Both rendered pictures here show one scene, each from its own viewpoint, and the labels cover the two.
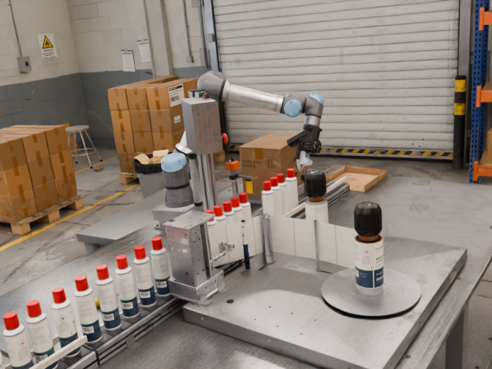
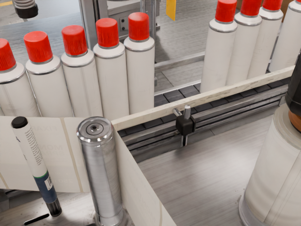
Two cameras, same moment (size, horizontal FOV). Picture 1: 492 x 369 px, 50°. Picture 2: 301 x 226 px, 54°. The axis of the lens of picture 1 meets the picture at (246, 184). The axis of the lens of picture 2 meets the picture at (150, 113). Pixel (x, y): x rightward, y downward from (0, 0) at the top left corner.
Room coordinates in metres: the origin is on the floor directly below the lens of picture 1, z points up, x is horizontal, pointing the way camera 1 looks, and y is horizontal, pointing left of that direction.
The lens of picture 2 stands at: (1.59, -0.21, 1.28)
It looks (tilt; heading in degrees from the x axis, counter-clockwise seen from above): 42 degrees down; 28
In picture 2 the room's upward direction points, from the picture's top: straight up
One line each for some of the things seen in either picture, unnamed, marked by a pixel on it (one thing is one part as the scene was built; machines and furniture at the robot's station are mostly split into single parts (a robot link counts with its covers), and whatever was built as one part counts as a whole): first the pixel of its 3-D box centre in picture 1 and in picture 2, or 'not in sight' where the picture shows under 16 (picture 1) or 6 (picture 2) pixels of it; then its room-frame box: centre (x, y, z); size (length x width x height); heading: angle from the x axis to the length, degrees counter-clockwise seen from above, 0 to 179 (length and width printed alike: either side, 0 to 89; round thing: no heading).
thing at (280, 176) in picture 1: (281, 196); (262, 39); (2.19, -0.15, 0.98); 0.05 x 0.05 x 0.20
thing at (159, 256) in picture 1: (160, 266); not in sight; (1.59, 0.31, 0.98); 0.05 x 0.05 x 0.20
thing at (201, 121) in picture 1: (201, 124); not in sight; (1.95, 0.14, 1.38); 0.17 x 0.10 x 0.19; 17
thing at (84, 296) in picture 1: (86, 309); not in sight; (1.36, 0.49, 0.98); 0.05 x 0.05 x 0.20
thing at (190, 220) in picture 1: (189, 220); not in sight; (1.58, 0.19, 1.14); 0.14 x 0.11 x 0.01; 142
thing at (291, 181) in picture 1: (291, 190); (293, 32); (2.26, -0.20, 0.98); 0.05 x 0.05 x 0.20
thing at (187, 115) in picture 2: not in sight; (185, 129); (1.96, -0.08, 0.89); 0.03 x 0.03 x 0.12; 52
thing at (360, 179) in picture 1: (353, 178); not in sight; (2.77, -0.60, 0.85); 0.30 x 0.26 x 0.04; 142
